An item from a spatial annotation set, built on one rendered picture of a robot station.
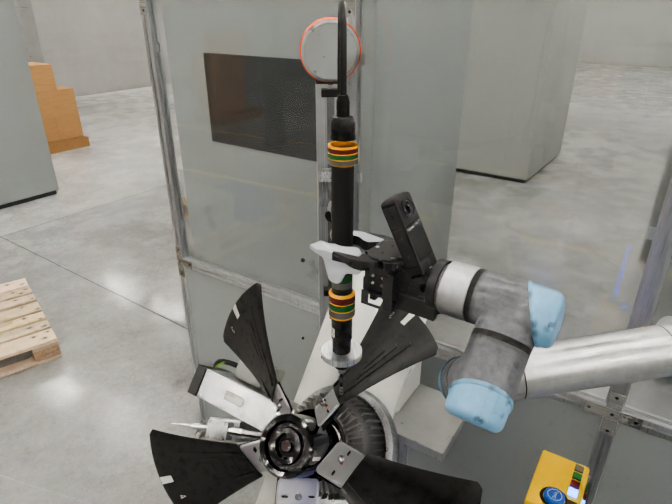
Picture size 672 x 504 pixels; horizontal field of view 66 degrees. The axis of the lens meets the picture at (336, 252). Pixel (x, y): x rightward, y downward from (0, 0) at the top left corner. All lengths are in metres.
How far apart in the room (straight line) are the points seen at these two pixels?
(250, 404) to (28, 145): 5.59
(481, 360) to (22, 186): 6.27
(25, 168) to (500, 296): 6.24
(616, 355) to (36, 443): 2.78
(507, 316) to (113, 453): 2.48
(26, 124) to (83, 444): 4.29
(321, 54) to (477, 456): 1.36
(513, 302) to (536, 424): 1.10
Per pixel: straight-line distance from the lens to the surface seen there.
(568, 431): 1.73
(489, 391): 0.65
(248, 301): 1.17
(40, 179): 6.74
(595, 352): 0.83
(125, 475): 2.81
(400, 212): 0.70
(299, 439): 1.04
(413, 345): 1.00
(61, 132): 9.02
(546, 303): 0.67
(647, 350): 0.86
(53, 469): 2.97
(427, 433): 1.61
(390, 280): 0.73
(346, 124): 0.72
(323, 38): 1.41
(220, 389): 1.36
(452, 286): 0.69
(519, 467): 1.88
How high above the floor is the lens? 1.99
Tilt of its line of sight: 26 degrees down
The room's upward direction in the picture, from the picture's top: straight up
